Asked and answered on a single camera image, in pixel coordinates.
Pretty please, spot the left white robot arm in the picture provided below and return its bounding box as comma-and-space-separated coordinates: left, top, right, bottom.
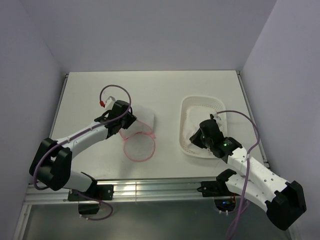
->
29, 100, 137, 200

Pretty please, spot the white mesh laundry bag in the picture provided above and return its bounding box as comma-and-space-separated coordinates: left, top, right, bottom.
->
119, 105, 156, 162

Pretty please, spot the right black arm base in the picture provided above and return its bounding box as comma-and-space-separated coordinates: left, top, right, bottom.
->
196, 180, 237, 212

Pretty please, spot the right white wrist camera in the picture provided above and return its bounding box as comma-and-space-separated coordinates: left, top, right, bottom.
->
209, 113, 223, 125

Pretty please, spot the white bra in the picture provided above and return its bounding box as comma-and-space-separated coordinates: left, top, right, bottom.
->
179, 105, 228, 159

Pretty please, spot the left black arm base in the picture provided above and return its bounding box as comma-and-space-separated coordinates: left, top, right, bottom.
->
67, 184, 114, 219

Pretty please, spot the white perforated plastic basket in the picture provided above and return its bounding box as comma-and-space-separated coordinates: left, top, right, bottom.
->
178, 94, 229, 160

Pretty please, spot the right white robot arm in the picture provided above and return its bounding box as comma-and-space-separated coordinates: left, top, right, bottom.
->
190, 119, 307, 231

